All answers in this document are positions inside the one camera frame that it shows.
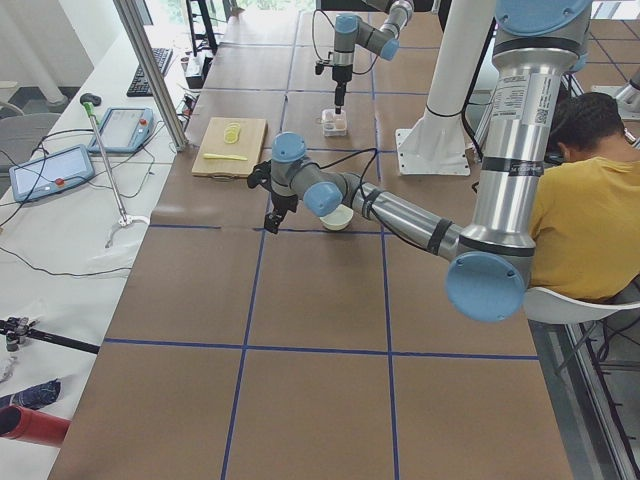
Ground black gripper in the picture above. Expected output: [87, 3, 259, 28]
[263, 191, 297, 234]
[332, 65, 352, 114]

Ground clear plastic egg box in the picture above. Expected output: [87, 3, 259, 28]
[320, 108, 348, 137]

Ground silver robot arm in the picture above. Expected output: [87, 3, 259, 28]
[328, 0, 414, 114]
[248, 1, 591, 322]

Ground white bowl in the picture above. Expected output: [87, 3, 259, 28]
[319, 205, 354, 231]

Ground wooden cutting board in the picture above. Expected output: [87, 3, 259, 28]
[191, 117, 267, 178]

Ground yellow plastic knife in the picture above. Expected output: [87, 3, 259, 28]
[202, 153, 248, 161]

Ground lemon slices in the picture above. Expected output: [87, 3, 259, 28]
[223, 122, 242, 145]

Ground grabber reach stick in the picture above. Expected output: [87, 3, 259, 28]
[80, 93, 150, 249]

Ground far teach pendant tablet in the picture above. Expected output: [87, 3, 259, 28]
[96, 107, 154, 156]

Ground teach pendant tablet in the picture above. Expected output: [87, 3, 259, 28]
[96, 107, 154, 156]
[9, 145, 95, 203]

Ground black keyboard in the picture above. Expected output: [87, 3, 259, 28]
[125, 47, 174, 98]

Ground near teach pendant tablet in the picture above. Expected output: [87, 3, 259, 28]
[9, 145, 95, 203]

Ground black tripod stand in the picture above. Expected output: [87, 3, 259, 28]
[0, 317, 100, 355]

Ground white chair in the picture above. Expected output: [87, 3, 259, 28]
[519, 279, 640, 371]

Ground blue patterned cloth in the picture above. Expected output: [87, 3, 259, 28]
[1, 379, 61, 410]

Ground person in yellow shirt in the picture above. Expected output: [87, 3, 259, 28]
[529, 92, 639, 302]

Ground red cylinder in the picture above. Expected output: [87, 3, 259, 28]
[1, 405, 70, 447]

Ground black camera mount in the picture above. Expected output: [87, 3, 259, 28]
[246, 161, 272, 192]
[315, 59, 334, 75]

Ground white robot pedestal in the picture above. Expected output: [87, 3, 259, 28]
[396, 0, 496, 176]

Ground aluminium frame post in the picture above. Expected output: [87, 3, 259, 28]
[113, 0, 188, 152]

